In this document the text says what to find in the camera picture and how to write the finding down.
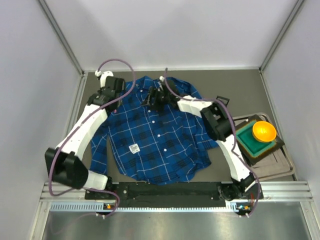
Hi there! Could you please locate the blue plaid button shirt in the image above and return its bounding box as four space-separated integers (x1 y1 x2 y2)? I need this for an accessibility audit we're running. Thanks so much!
90 76 218 185

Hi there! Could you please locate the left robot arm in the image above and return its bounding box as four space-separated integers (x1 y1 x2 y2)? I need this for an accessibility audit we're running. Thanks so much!
45 71 125 191

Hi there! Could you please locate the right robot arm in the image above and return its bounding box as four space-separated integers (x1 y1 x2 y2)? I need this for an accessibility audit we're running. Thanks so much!
141 78 261 201

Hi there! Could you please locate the white paper tag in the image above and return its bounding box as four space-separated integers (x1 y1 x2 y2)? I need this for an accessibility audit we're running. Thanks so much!
129 143 140 154

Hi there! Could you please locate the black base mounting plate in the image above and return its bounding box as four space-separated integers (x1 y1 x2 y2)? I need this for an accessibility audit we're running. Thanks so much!
84 181 265 207

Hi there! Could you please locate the green square tray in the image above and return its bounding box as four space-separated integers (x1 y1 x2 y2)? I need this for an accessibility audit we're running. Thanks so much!
235 114 285 166

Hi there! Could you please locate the orange plastic bowl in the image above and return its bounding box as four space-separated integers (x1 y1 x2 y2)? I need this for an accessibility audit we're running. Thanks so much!
252 121 277 143

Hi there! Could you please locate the metal baking tray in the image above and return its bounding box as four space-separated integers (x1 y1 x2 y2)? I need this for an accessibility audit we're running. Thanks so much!
232 111 296 181

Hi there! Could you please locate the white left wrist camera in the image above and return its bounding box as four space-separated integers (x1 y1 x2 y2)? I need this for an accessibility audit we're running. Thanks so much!
94 70 114 88

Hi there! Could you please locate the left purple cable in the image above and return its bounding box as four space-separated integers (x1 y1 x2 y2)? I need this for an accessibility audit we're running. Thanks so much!
47 58 137 233

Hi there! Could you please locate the purple cable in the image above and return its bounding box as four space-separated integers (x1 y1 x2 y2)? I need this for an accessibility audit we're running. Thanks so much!
47 58 137 233
163 67 262 218

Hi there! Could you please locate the small black frame stand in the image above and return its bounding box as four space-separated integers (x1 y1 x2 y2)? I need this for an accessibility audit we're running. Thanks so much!
216 95 230 107

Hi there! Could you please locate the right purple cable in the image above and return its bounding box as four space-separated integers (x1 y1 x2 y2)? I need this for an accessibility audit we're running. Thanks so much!
163 67 262 218

